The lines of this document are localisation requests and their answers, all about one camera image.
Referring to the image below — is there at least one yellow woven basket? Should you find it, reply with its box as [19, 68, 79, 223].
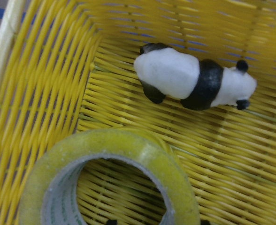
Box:
[0, 0, 276, 225]

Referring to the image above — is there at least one panda toy figure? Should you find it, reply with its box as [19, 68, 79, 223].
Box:
[134, 43, 257, 111]

